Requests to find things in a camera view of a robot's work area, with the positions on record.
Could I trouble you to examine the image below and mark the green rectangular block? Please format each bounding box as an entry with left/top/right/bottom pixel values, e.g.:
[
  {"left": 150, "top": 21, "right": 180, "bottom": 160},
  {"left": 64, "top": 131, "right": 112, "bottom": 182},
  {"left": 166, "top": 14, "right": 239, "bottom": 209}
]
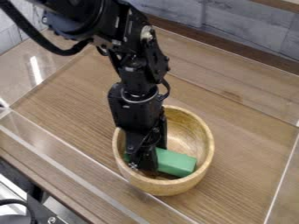
[{"left": 123, "top": 148, "right": 198, "bottom": 178}]

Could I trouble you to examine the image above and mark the black metal bracket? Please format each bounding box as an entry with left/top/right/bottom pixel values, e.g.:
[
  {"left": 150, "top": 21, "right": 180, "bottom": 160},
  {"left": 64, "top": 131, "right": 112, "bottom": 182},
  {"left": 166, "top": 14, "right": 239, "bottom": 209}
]
[{"left": 26, "top": 194, "right": 74, "bottom": 224}]

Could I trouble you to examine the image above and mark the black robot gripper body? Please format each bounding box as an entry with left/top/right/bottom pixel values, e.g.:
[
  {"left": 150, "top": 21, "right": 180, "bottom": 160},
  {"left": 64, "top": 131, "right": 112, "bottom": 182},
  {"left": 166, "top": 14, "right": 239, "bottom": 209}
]
[{"left": 107, "top": 83, "right": 164, "bottom": 154}]

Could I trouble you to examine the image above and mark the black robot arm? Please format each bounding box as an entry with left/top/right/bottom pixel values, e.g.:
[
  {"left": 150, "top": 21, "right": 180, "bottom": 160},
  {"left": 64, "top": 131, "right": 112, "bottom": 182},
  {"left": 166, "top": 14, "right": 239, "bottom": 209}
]
[{"left": 0, "top": 0, "right": 170, "bottom": 172}]

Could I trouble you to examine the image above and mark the clear acrylic enclosure wall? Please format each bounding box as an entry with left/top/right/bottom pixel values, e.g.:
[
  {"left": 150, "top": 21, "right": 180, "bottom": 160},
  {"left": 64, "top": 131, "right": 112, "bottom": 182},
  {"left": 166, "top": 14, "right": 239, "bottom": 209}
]
[{"left": 0, "top": 29, "right": 299, "bottom": 224}]

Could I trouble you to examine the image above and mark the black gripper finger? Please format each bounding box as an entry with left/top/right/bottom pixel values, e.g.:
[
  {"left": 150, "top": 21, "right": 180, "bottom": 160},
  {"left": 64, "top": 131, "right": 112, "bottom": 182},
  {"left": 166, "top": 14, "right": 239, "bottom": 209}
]
[
  {"left": 154, "top": 114, "right": 167, "bottom": 150},
  {"left": 127, "top": 146, "right": 158, "bottom": 172}
]

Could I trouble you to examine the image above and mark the wooden oval bowl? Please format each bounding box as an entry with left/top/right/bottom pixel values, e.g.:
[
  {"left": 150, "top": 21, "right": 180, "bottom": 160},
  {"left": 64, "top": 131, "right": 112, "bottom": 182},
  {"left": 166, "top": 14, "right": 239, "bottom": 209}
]
[{"left": 112, "top": 105, "right": 215, "bottom": 196}]

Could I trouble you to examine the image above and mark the black cable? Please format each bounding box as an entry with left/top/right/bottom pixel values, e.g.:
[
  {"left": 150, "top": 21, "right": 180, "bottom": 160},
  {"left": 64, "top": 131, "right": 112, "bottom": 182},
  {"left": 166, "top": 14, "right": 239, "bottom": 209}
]
[{"left": 0, "top": 199, "right": 38, "bottom": 224}]

